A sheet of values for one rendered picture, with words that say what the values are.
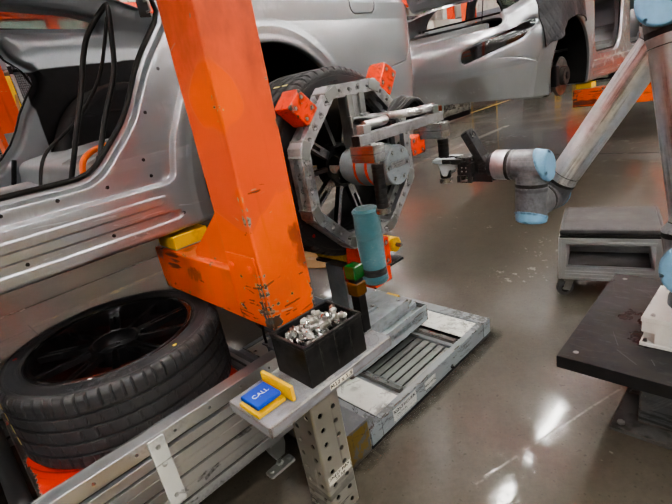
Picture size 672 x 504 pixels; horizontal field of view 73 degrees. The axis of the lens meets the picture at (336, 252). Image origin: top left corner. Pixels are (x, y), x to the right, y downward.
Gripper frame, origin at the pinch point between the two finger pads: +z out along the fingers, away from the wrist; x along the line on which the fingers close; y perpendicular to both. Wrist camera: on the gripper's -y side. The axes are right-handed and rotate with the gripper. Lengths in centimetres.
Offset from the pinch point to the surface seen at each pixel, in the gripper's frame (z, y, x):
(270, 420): -11, 38, -91
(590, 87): 62, 14, 349
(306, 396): -12, 38, -81
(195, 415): 17, 46, -98
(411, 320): 20, 68, 0
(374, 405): 5, 75, -44
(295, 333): -5, 26, -75
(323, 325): -8, 26, -69
